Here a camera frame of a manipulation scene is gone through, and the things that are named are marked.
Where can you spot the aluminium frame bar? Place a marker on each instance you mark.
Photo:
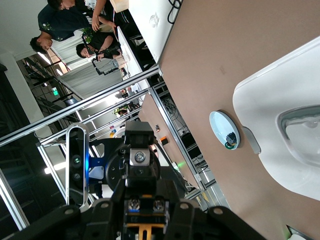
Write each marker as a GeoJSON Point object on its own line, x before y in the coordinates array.
{"type": "Point", "coordinates": [175, 135]}
{"type": "Point", "coordinates": [75, 107]}
{"type": "Point", "coordinates": [12, 200]}

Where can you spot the light blue round plate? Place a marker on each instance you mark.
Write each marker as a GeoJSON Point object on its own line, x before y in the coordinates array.
{"type": "Point", "coordinates": [221, 125]}

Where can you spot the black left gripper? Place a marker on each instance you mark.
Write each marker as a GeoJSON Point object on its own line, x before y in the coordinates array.
{"type": "Point", "coordinates": [115, 167]}

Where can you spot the person in dark floral shirt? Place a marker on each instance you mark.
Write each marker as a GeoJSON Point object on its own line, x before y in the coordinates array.
{"type": "Point", "coordinates": [62, 22]}

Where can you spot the person with black headset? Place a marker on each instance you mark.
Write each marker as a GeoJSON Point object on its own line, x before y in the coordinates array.
{"type": "Point", "coordinates": [100, 42]}

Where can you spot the person in black printed t-shirt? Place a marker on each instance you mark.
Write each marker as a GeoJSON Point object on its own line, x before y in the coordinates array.
{"type": "Point", "coordinates": [105, 12]}

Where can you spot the small orange box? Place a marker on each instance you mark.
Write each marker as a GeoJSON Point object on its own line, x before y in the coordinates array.
{"type": "Point", "coordinates": [164, 140]}

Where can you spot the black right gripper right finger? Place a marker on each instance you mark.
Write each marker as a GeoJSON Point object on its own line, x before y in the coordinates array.
{"type": "Point", "coordinates": [212, 225]}

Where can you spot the green exit sign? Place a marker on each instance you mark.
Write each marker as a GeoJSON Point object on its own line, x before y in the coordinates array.
{"type": "Point", "coordinates": [55, 92]}

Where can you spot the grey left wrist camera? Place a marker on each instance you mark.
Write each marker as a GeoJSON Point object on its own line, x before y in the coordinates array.
{"type": "Point", "coordinates": [76, 160]}

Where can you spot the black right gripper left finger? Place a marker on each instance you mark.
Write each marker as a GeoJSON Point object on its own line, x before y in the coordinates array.
{"type": "Point", "coordinates": [62, 225]}

